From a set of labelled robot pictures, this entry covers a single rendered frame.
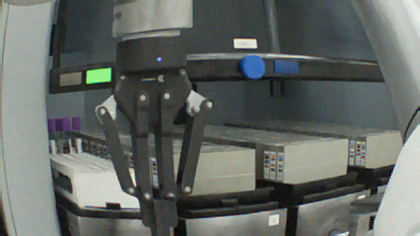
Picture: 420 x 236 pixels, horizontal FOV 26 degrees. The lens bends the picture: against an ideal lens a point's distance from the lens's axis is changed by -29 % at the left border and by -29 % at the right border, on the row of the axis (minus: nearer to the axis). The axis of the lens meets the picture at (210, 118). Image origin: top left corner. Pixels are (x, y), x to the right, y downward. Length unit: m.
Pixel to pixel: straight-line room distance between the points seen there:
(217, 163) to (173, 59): 0.30
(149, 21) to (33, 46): 0.28
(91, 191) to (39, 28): 0.24
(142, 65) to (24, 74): 0.27
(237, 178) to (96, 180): 0.21
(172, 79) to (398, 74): 0.78
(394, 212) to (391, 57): 0.08
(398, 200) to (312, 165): 1.12
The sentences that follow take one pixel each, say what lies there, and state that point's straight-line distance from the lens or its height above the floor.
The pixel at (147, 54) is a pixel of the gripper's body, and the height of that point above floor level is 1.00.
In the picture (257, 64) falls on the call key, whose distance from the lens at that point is 1.44.
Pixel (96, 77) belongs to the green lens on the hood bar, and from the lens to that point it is 1.37.
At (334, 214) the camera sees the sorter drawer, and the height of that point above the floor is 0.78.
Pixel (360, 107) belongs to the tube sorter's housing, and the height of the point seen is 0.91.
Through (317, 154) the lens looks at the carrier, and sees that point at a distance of 1.51.
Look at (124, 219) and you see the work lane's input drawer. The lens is 1.33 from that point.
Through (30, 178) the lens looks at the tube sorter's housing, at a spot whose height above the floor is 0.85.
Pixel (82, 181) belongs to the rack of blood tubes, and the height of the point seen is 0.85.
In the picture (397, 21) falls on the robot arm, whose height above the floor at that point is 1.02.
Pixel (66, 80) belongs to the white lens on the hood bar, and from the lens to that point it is 1.36.
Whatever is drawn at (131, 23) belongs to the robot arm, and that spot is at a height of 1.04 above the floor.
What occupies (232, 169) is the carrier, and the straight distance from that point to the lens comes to 1.45.
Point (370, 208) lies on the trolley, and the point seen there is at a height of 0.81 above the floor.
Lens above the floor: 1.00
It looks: 3 degrees down
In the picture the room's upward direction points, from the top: 2 degrees counter-clockwise
